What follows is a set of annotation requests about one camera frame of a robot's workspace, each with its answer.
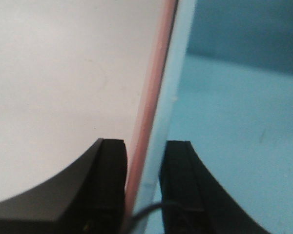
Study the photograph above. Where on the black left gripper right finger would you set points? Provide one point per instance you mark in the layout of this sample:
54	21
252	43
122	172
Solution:
208	208

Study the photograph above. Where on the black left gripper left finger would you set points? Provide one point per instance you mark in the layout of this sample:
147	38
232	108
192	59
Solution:
87	197

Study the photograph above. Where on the light blue plastic box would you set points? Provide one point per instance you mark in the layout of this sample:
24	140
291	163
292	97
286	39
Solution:
227	88

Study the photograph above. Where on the pink plastic box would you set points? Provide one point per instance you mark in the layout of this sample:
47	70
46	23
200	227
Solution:
137	151

